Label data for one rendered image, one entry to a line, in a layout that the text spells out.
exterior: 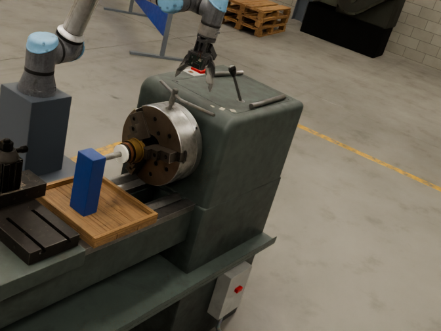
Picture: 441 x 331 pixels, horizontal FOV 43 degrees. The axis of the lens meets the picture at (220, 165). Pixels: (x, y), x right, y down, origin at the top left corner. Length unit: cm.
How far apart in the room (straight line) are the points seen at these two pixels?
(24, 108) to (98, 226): 62
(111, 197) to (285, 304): 154
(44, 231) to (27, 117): 68
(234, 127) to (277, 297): 151
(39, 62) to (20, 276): 96
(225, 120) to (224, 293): 94
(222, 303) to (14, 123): 124
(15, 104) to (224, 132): 85
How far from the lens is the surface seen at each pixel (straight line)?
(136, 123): 214
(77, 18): 237
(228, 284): 268
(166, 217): 217
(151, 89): 234
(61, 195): 214
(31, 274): 171
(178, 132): 206
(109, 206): 211
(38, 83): 236
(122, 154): 205
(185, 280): 241
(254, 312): 323
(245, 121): 219
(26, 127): 237
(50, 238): 176
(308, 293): 354
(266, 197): 270
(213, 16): 205
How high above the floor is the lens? 200
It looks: 25 degrees down
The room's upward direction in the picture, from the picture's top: 16 degrees clockwise
